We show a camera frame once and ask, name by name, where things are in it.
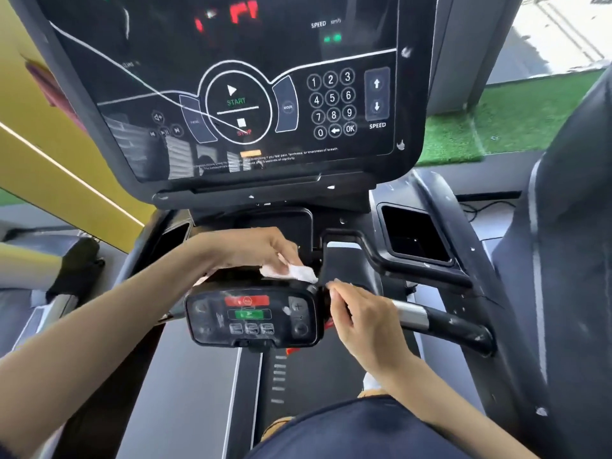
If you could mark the black treadmill running belt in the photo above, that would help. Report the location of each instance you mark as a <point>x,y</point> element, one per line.
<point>306,368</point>

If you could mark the person's dark blue trousers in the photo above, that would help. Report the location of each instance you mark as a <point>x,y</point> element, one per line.
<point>356,430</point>

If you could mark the person's left fingers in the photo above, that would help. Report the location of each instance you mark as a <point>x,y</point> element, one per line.
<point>284,248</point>

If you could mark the yellow wall panel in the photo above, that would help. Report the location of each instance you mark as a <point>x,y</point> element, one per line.
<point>52,138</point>

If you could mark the person's left hand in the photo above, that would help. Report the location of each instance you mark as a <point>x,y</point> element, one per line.
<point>248,248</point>

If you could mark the person's right hand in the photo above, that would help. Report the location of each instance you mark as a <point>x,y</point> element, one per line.
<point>366,325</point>

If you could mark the person's right thumb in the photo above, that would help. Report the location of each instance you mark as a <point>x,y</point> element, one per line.
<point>345,287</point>

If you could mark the green artificial grass mat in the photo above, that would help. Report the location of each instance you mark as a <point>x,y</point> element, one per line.
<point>507,119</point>

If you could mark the person's left forearm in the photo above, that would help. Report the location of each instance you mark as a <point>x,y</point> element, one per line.
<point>100,339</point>

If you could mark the black treadmill console screen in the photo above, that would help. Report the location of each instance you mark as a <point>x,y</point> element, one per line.
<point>229,90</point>

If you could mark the neighbouring black treadmill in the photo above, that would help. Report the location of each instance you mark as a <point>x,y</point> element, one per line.
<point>559,262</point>

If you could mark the white cleaning wipe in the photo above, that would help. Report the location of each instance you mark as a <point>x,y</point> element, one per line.
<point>292,271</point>

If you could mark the person's right forearm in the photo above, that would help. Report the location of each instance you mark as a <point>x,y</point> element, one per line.
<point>447,406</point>

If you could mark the person's shoe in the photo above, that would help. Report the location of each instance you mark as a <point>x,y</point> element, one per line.
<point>277,424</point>

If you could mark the small black control panel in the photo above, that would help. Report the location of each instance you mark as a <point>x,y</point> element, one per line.
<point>253,316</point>

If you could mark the black treadmill cup holder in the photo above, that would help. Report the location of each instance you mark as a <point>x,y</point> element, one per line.
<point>415,234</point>

